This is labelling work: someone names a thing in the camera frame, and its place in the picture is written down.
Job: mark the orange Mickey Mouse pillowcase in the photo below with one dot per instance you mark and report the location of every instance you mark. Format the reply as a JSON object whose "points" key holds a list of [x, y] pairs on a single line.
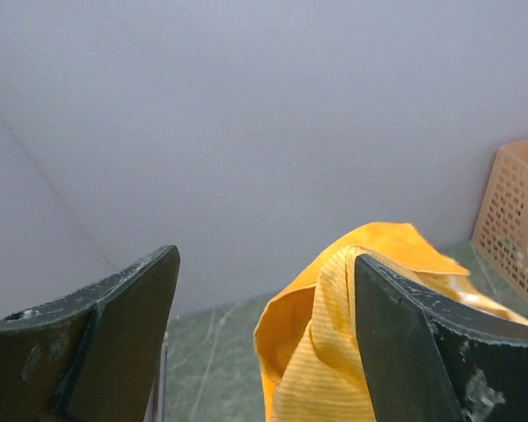
{"points": [[305, 340]]}

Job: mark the peach plastic file organizer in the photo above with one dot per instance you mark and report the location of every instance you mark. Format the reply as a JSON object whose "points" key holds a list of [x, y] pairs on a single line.
{"points": [[501, 231]]}

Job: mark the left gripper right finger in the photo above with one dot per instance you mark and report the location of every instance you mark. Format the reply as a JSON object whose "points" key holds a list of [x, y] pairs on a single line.
{"points": [[428, 358]]}

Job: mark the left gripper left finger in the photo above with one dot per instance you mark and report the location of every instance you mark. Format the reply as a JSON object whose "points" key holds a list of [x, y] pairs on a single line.
{"points": [[92, 355]]}

